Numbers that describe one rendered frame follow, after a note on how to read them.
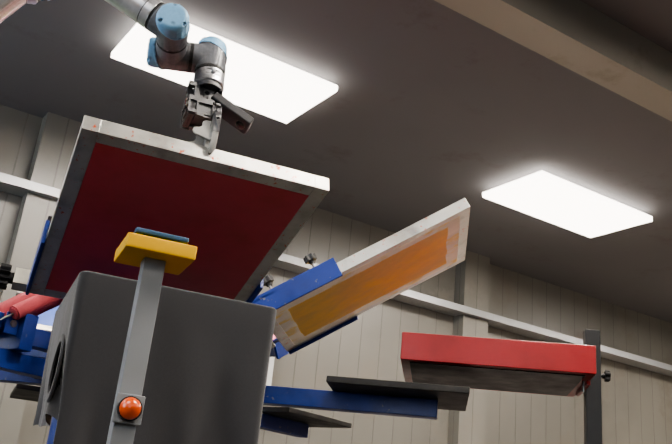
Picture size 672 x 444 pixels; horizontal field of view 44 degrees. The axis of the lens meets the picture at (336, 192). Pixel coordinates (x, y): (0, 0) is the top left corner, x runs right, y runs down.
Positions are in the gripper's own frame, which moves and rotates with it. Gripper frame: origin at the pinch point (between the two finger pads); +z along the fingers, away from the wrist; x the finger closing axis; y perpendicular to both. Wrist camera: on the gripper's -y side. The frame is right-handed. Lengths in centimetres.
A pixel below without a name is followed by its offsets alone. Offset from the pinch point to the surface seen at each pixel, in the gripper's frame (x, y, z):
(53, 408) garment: -28, 21, 54
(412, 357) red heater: -66, -88, 6
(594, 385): -55, -151, 10
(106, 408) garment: -20, 11, 55
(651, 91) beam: -76, -248, -176
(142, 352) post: 10, 11, 55
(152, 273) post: 13.6, 12.0, 41.3
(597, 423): -58, -151, 22
